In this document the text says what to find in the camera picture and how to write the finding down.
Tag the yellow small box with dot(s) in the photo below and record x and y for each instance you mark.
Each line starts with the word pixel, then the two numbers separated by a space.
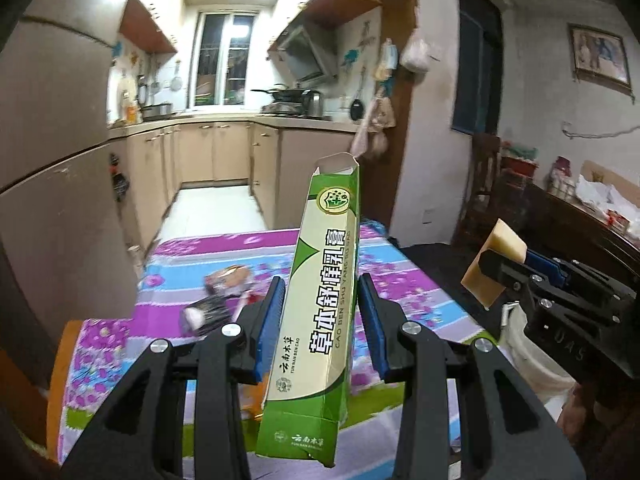
pixel 500 237

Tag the blue hanging face mask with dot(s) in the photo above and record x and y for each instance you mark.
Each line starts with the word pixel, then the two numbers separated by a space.
pixel 389 57

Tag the black wok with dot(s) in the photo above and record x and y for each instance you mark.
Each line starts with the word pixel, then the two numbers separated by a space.
pixel 282 94

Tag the brown wooden door frame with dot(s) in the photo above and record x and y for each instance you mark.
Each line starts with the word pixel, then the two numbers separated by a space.
pixel 405 170

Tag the white plastic bucket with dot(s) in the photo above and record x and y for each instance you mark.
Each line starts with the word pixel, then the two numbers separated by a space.
pixel 530 360

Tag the black hanging ladle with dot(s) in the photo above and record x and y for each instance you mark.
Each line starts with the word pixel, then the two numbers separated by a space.
pixel 356 107

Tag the gas stove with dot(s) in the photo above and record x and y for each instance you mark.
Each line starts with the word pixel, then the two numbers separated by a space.
pixel 280 108

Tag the red basin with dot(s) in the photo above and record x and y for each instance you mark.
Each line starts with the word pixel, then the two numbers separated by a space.
pixel 520 165

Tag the beige refrigerator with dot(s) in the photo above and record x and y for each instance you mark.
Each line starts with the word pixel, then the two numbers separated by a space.
pixel 60 160

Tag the hanging strainer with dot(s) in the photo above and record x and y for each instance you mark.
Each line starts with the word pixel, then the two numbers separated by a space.
pixel 177 80

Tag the floral tablecloth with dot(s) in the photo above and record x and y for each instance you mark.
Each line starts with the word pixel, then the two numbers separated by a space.
pixel 200 255

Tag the steel pot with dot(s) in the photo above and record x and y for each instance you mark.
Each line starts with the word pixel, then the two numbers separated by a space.
pixel 157 110

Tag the black packet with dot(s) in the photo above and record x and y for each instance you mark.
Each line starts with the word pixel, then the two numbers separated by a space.
pixel 212 310

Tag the white hanging plastic bag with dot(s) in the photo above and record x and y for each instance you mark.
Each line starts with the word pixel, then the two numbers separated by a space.
pixel 420 52

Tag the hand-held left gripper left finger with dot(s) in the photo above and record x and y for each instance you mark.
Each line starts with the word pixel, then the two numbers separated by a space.
pixel 270 330

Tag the green and white long box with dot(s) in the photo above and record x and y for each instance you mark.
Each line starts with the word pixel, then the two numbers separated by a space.
pixel 320 285

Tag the beige lower kitchen cabinets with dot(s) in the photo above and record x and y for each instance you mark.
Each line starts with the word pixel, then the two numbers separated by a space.
pixel 215 155

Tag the beige hanging cloth bags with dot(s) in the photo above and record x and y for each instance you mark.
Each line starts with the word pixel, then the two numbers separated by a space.
pixel 377 120

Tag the cooking oil bottles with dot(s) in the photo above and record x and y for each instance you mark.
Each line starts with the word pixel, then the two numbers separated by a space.
pixel 131 105

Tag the orange brown packet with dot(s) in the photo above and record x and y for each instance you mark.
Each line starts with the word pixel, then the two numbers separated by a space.
pixel 230 277

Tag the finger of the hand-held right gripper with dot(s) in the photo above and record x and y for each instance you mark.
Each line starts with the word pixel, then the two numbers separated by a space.
pixel 502 265
pixel 542 262

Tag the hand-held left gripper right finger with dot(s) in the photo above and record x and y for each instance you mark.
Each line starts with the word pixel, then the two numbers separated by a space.
pixel 372 330

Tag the black red fridge hanger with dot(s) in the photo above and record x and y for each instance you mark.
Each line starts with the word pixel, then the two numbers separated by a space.
pixel 118 177

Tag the dark wooden chair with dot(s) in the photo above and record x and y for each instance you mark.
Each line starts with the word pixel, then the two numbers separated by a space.
pixel 480 185

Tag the dark blue window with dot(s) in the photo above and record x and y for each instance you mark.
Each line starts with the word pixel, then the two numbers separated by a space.
pixel 477 60

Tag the dark wooden dining table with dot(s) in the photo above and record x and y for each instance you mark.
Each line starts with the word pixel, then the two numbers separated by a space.
pixel 560 220

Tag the steel range hood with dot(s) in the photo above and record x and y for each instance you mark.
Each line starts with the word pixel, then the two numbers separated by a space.
pixel 307 52

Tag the kitchen window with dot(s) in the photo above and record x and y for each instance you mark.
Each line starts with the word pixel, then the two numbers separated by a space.
pixel 225 55

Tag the framed picture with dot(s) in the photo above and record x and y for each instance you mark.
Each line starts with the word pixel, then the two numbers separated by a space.
pixel 600 55

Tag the steel kettle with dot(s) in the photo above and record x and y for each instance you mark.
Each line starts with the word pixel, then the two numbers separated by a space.
pixel 312 102

